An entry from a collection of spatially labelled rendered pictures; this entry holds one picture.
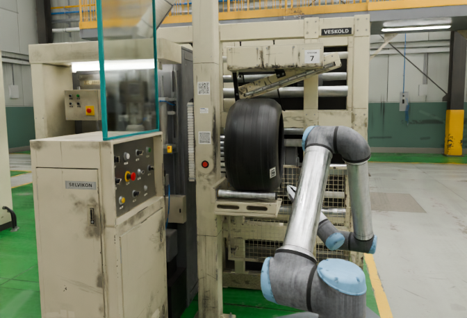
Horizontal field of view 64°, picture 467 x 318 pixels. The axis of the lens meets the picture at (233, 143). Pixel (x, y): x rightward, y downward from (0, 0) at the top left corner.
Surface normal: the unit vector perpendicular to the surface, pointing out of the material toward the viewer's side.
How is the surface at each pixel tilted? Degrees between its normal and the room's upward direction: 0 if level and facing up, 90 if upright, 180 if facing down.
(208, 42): 90
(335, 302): 93
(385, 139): 90
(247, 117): 51
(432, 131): 90
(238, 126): 62
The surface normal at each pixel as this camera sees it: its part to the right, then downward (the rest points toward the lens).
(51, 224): -0.22, 0.11
